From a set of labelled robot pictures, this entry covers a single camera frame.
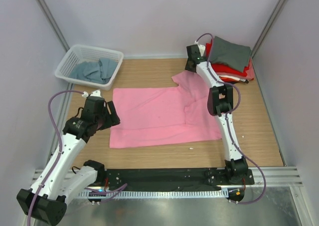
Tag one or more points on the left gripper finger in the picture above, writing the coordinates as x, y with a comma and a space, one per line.
112, 109
112, 121

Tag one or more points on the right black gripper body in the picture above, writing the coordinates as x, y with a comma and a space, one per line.
187, 66

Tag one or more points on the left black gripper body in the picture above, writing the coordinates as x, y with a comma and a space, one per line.
102, 118

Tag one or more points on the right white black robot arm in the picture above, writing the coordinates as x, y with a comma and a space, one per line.
220, 105

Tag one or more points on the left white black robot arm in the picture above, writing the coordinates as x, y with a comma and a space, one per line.
48, 197

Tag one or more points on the red folded t shirt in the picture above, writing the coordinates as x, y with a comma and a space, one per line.
222, 69

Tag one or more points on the blue-grey t shirt in basket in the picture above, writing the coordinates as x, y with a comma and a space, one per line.
99, 72

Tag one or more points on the white plastic basket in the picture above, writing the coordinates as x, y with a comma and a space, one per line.
80, 53

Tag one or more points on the grey folded t shirt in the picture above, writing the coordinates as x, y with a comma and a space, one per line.
230, 54

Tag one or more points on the white folded t shirt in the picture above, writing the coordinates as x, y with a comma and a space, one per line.
241, 80

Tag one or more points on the light pink folded t shirt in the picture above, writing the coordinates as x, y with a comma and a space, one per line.
249, 71

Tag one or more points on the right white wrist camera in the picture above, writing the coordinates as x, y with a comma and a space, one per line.
201, 47

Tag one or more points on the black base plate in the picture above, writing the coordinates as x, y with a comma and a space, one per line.
174, 180

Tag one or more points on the white slotted cable duct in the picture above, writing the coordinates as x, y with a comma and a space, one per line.
223, 193

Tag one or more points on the aluminium front rail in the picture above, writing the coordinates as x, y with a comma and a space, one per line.
275, 176

